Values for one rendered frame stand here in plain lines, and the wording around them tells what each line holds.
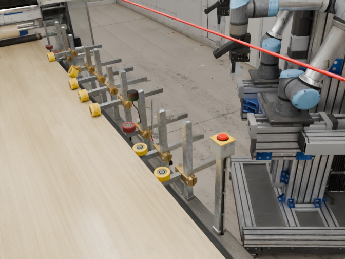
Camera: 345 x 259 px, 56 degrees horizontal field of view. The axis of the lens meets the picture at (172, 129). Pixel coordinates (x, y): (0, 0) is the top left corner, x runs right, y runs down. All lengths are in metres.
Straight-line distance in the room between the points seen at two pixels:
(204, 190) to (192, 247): 1.56
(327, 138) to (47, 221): 1.39
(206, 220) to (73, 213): 0.62
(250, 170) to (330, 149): 1.01
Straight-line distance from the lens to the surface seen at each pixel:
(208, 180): 2.92
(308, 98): 1.62
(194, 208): 1.70
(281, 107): 1.80
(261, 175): 2.69
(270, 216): 2.39
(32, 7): 3.99
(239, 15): 1.41
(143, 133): 1.98
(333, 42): 1.60
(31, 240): 1.45
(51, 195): 1.62
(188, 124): 1.46
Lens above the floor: 1.92
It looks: 32 degrees down
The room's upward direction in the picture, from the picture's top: 3 degrees counter-clockwise
